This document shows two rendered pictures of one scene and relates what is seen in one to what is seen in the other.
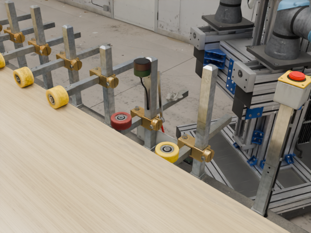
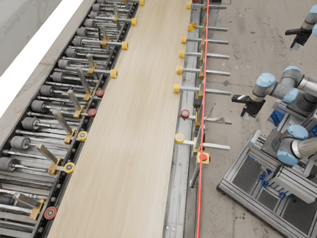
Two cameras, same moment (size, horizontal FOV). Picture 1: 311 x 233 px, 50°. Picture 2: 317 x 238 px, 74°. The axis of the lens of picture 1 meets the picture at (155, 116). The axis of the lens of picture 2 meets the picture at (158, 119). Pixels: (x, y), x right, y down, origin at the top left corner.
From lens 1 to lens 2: 1.08 m
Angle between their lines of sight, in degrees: 46
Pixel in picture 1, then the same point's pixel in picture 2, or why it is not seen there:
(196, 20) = not seen: outside the picture
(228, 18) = (299, 105)
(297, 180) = (271, 206)
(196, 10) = not seen: outside the picture
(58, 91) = (176, 87)
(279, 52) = (275, 145)
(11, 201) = (129, 113)
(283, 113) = not seen: hidden behind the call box
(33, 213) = (129, 121)
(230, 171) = (246, 169)
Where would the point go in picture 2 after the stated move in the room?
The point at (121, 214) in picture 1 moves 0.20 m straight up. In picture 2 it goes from (142, 141) to (140, 128)
